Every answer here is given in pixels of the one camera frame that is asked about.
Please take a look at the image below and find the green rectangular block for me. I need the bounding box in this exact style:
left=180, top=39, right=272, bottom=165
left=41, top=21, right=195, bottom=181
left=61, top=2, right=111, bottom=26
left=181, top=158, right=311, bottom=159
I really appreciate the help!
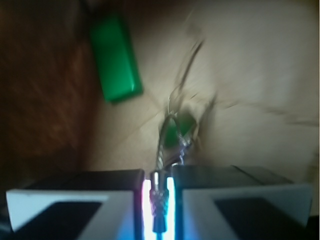
left=89, top=15, right=144, bottom=103

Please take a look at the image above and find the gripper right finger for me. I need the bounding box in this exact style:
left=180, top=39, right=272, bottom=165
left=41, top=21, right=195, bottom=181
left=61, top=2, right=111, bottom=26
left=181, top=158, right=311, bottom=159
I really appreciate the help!
left=172, top=165, right=313, bottom=240

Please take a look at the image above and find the brown paper bag bin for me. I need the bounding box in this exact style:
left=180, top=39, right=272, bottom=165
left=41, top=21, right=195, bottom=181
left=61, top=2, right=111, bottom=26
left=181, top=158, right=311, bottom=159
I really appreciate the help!
left=0, top=0, right=320, bottom=187

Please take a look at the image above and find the silver key bunch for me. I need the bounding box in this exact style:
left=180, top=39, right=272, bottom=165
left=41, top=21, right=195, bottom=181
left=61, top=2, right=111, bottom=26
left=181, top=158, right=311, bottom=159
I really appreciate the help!
left=148, top=37, right=216, bottom=235

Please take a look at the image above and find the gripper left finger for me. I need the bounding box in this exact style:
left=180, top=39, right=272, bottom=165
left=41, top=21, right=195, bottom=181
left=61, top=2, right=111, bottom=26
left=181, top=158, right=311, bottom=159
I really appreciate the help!
left=6, top=169, right=145, bottom=240

